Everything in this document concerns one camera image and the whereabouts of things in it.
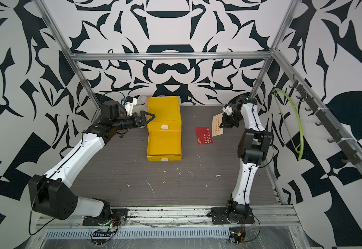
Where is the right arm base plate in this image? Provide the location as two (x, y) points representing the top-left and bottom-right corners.
(206, 206), (255, 225)

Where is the black wall hook rack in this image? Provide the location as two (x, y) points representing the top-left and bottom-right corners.
(290, 74), (362, 165)

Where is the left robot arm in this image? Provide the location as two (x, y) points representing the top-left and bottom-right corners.
(28, 101), (156, 222)

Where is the beige postcard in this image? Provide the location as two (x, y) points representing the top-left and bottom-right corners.
(212, 114), (223, 137)

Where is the yellow drawer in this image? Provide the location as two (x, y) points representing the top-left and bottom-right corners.
(147, 130), (182, 162)

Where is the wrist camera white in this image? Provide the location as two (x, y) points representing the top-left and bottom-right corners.
(222, 104), (233, 116)
(124, 96), (138, 116)

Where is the green cable loop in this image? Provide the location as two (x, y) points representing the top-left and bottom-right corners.
(272, 88), (304, 161)

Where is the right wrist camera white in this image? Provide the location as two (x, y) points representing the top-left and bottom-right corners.
(222, 104), (233, 116)

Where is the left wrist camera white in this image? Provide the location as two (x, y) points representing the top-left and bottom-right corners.
(124, 96), (138, 116)

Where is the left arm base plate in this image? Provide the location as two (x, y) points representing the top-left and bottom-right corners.
(82, 208), (129, 227)

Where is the red postcard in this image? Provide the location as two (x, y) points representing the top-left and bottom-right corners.
(195, 127), (213, 145)

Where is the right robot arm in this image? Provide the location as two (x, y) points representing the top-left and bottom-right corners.
(219, 95), (272, 220)

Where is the white plush toy pink shirt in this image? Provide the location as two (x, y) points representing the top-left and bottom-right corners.
(134, 95), (149, 111)

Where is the yellow plastic drawer cabinet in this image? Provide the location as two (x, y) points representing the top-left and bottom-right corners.
(147, 96), (182, 131)

